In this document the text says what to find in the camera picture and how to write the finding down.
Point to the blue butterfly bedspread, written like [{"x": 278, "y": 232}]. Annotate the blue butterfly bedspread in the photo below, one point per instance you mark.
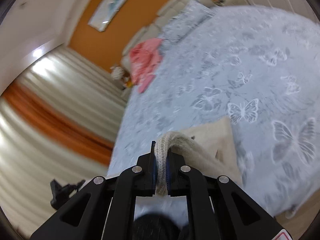
[{"x": 260, "y": 67}]

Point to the pink clothes pile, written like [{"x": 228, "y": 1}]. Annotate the pink clothes pile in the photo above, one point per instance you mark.
[{"x": 145, "y": 58}]

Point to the beige sweater with black hearts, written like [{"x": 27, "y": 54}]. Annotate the beige sweater with black hearts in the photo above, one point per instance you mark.
[{"x": 209, "y": 148}]

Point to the dark sparkly trousers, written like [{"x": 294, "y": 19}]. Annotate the dark sparkly trousers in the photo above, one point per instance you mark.
[{"x": 158, "y": 227}]

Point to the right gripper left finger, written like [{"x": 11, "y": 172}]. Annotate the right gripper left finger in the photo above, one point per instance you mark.
[{"x": 104, "y": 208}]

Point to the blue floral pillow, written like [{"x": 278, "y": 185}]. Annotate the blue floral pillow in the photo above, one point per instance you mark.
[{"x": 178, "y": 27}]

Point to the orange curtain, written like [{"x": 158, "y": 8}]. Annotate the orange curtain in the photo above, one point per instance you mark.
[{"x": 56, "y": 125}]

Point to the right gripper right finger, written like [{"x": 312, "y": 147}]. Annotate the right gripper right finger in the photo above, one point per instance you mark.
[{"x": 217, "y": 208}]

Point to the framed wall painting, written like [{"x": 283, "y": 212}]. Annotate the framed wall painting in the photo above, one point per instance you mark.
[{"x": 104, "y": 13}]

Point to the white right nightstand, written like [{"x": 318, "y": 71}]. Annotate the white right nightstand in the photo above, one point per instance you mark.
[{"x": 231, "y": 2}]

